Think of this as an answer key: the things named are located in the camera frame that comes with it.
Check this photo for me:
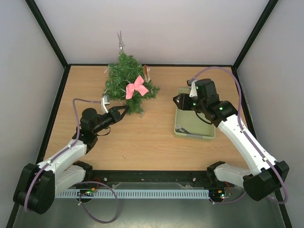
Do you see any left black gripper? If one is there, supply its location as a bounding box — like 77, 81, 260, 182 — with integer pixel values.
93, 105, 130, 134

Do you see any pink fabric bow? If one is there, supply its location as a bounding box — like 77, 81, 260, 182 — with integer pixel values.
125, 75, 149, 100

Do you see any green perforated plastic basket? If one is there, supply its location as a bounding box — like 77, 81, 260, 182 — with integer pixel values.
173, 87, 217, 142

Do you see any small green christmas tree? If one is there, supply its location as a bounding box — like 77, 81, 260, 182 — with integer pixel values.
104, 53, 160, 114

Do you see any brown round doll ornament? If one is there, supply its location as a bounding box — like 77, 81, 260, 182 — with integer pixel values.
142, 65, 151, 83

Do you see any silver star ornament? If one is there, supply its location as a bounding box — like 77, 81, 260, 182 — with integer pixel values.
117, 31, 125, 54

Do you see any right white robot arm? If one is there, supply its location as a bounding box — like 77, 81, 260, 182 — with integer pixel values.
173, 79, 289, 201

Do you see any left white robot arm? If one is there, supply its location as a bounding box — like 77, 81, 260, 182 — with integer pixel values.
13, 105, 129, 214

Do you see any silver word ornament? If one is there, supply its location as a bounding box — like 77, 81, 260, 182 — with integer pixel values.
175, 124, 189, 134

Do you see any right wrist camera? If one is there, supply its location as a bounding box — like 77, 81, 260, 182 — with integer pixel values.
187, 79, 198, 98

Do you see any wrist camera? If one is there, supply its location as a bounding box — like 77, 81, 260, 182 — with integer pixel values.
101, 95, 110, 114
187, 79, 198, 98

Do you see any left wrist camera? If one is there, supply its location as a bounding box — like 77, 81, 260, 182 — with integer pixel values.
101, 95, 110, 114

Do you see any black aluminium front rail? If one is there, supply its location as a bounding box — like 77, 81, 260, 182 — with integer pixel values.
92, 170, 211, 183

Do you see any purple cable loop front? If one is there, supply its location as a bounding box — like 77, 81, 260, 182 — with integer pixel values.
77, 181, 119, 224

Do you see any white slotted cable duct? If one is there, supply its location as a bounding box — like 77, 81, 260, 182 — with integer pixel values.
57, 189, 209, 199

